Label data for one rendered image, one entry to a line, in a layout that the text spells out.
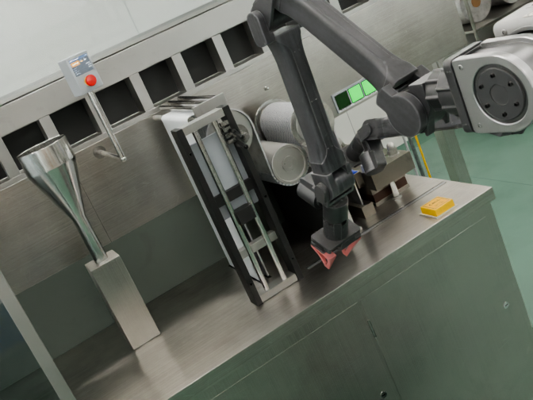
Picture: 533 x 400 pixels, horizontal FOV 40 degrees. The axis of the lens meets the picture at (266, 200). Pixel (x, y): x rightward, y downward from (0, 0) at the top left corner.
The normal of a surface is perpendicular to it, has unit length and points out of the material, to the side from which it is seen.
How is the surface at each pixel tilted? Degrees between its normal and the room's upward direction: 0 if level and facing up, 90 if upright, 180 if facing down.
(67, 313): 90
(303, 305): 0
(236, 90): 90
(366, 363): 90
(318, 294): 0
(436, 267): 90
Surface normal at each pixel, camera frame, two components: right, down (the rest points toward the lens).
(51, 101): 0.43, 0.12
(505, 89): -0.76, 0.48
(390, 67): 0.09, -0.59
